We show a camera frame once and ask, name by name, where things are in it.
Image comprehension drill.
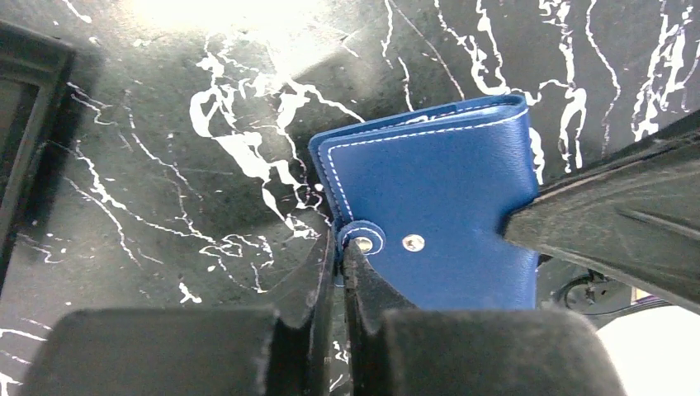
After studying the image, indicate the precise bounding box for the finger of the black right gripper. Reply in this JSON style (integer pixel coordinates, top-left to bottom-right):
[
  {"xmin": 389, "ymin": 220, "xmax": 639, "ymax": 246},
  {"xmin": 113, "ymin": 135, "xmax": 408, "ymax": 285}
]
[{"xmin": 504, "ymin": 112, "xmax": 699, "ymax": 312}]

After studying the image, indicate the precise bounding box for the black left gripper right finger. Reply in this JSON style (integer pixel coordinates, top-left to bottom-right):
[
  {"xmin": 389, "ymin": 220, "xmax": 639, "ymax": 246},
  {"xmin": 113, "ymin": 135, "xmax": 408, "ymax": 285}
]
[{"xmin": 343, "ymin": 243, "xmax": 625, "ymax": 395}]

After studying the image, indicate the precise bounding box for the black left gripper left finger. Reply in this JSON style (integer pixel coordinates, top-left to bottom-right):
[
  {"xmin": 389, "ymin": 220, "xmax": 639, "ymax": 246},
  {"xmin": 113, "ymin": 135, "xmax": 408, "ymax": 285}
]
[{"xmin": 21, "ymin": 233, "xmax": 335, "ymax": 395}]

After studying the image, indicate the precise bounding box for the blue leather card holder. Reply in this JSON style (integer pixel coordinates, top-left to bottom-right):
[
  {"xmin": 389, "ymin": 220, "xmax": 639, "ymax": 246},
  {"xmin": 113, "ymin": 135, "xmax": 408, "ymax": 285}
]
[{"xmin": 308, "ymin": 94, "xmax": 539, "ymax": 310}]

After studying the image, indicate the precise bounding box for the black card box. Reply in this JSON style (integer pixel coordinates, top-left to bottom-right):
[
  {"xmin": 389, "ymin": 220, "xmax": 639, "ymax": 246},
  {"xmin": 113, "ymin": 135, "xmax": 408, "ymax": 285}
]
[{"xmin": 1, "ymin": 21, "xmax": 76, "ymax": 282}]

